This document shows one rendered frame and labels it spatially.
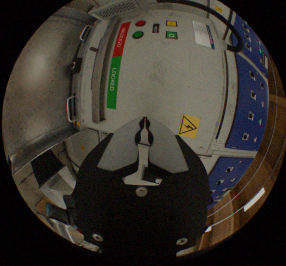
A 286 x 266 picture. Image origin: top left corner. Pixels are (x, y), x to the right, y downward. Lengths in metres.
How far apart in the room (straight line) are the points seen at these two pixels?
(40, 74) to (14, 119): 0.19
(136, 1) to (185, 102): 0.34
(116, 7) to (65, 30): 0.24
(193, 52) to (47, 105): 0.50
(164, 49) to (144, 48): 0.05
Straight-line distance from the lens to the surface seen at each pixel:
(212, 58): 0.28
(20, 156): 0.45
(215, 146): 0.62
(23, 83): 0.41
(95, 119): 0.28
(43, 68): 0.42
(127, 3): 0.34
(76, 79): 0.41
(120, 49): 0.31
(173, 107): 0.23
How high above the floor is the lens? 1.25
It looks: 13 degrees down
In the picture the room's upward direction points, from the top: 101 degrees clockwise
